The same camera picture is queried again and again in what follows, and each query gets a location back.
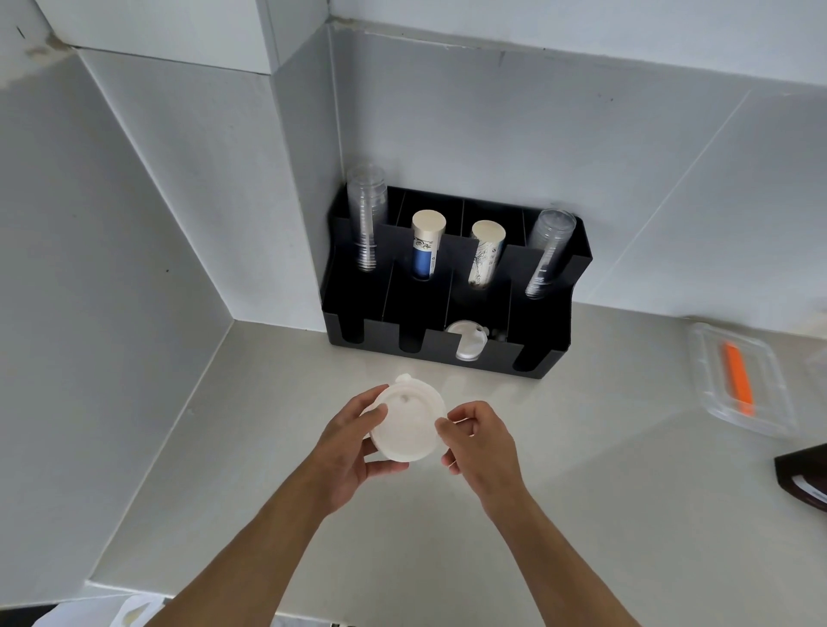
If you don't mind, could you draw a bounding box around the clear plastic container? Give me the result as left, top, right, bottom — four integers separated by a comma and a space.
687, 322, 801, 441

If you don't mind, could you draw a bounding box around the white plastic bag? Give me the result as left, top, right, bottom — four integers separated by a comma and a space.
32, 594, 170, 627

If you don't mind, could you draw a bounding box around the stack of blue paper cups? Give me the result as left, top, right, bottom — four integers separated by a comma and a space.
410, 209, 448, 282

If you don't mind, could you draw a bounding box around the dark brown box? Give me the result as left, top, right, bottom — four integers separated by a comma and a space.
774, 443, 827, 512

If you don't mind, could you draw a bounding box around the stack of white cup lids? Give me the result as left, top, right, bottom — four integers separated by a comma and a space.
359, 373, 448, 463

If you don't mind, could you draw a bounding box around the white cup lid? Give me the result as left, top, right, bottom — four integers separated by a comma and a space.
446, 320, 489, 363

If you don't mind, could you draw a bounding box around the orange utensil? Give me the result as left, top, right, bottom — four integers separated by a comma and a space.
722, 342, 755, 417

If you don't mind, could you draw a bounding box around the person's left hand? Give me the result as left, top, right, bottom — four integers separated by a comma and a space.
309, 385, 412, 517

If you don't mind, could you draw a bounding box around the stack of white patterned cups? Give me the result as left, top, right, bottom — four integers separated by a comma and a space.
468, 220, 506, 289

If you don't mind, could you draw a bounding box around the person's right hand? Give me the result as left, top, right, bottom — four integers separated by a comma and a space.
434, 400, 529, 506

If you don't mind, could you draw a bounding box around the person's left forearm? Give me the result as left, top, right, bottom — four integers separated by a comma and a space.
143, 466, 333, 627

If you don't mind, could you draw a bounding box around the black cup organizer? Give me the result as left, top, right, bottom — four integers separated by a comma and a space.
320, 186, 594, 381

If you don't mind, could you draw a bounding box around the tall stack of clear cups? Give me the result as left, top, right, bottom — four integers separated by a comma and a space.
346, 164, 389, 272

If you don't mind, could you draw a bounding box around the person's right forearm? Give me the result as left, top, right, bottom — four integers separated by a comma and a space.
481, 481, 642, 627

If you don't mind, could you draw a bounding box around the short stack of clear cups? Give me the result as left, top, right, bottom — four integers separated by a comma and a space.
525, 208, 577, 299

